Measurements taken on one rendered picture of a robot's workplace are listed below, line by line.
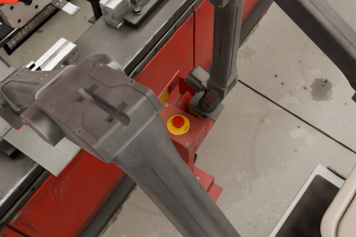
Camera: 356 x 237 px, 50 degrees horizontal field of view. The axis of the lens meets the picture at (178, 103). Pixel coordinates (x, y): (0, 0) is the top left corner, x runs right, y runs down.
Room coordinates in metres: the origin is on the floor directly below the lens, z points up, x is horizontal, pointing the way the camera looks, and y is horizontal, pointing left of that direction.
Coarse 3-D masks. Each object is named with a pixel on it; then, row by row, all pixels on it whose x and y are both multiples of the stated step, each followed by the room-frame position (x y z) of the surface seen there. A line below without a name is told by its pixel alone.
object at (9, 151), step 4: (4, 140) 0.48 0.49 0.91; (0, 144) 0.47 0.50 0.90; (4, 144) 0.47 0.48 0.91; (8, 144) 0.47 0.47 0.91; (0, 148) 0.46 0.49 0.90; (4, 148) 0.46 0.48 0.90; (8, 148) 0.45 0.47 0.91; (12, 148) 0.45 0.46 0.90; (16, 148) 0.45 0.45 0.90; (4, 152) 0.44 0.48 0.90; (8, 152) 0.44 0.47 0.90; (12, 152) 0.44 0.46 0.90; (16, 152) 0.45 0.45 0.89; (8, 156) 0.43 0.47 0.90; (12, 156) 0.44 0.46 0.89; (16, 156) 0.44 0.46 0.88
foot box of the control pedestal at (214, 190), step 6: (198, 168) 0.66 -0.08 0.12; (198, 174) 0.63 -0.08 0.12; (204, 174) 0.63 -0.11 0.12; (204, 180) 0.60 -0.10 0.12; (210, 180) 0.60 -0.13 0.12; (204, 186) 0.57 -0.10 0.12; (210, 186) 0.59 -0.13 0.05; (216, 186) 0.61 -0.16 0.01; (210, 192) 0.58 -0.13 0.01; (216, 192) 0.58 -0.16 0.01; (216, 198) 0.54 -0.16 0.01
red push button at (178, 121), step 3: (174, 117) 0.57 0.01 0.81; (177, 117) 0.57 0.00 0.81; (180, 117) 0.57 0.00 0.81; (174, 120) 0.56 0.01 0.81; (177, 120) 0.56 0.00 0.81; (180, 120) 0.56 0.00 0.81; (183, 120) 0.56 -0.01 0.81; (174, 123) 0.55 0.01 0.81; (177, 123) 0.55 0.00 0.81; (180, 123) 0.55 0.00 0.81; (183, 123) 0.55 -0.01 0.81; (177, 126) 0.54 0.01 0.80; (180, 126) 0.54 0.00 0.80
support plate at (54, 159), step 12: (0, 120) 0.49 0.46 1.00; (0, 132) 0.45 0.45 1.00; (12, 132) 0.45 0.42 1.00; (24, 132) 0.45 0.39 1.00; (12, 144) 0.42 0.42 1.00; (24, 144) 0.42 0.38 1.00; (36, 144) 0.41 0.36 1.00; (48, 144) 0.41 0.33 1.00; (60, 144) 0.41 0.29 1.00; (72, 144) 0.41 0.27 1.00; (36, 156) 0.38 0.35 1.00; (48, 156) 0.38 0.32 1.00; (60, 156) 0.38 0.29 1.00; (72, 156) 0.38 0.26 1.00; (48, 168) 0.35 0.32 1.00; (60, 168) 0.35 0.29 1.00
